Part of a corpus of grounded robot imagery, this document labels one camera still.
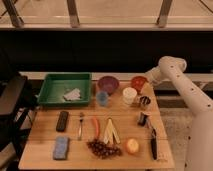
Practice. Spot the purple bowl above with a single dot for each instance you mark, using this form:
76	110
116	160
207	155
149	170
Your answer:
108	84

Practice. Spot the red bowl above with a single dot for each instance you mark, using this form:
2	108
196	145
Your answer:
138	82

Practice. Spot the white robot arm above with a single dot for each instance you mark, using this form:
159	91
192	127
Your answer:
199	156

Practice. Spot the green plastic tray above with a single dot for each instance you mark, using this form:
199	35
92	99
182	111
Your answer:
56	85

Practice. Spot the blue plastic cup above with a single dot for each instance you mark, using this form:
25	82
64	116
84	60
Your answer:
102	98

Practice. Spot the white cup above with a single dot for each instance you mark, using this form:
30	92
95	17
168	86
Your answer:
129	94

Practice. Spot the crumpled white paper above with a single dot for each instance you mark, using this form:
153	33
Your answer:
72	95

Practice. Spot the orange carrot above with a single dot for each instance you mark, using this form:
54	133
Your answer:
96	126

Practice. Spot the metal cup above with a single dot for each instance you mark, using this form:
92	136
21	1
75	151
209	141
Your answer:
144	102

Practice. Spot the small black clip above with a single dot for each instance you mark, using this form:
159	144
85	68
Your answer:
142	119

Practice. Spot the black rectangular block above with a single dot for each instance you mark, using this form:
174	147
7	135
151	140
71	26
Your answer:
62	121

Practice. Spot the metal fork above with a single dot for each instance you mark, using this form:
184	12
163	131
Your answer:
81	116

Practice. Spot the dark grape bunch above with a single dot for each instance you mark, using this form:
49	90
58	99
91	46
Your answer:
102	150

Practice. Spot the orange fruit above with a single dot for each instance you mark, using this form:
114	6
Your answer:
132	146

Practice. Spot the blue sponge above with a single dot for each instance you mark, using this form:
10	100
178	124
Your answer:
61	148

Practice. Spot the dark chair at left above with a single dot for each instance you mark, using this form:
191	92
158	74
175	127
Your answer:
16	100

